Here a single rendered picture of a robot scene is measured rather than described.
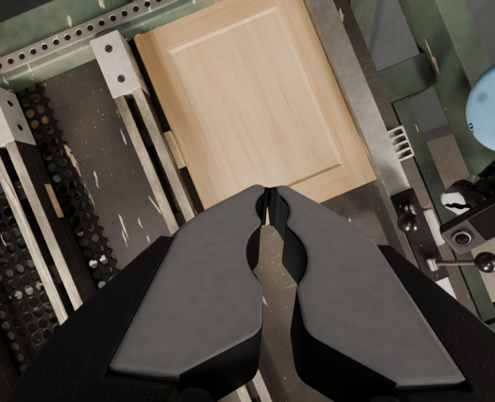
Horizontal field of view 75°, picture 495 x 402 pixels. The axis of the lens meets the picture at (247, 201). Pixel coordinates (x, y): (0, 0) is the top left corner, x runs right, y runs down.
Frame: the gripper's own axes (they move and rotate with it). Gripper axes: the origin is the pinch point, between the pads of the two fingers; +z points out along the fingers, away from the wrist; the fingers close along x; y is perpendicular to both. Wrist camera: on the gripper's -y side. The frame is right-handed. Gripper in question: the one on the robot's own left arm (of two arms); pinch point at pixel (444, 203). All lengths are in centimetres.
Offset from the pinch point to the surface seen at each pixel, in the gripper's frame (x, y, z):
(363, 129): 19.6, 1.6, 8.1
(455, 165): -86, 142, 249
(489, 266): -12.0, -3.2, -3.6
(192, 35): 60, -11, 10
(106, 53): 66, -27, 5
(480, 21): 6, 180, 169
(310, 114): 29.7, -3.8, 10.5
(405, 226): 3.1, -9.3, -3.2
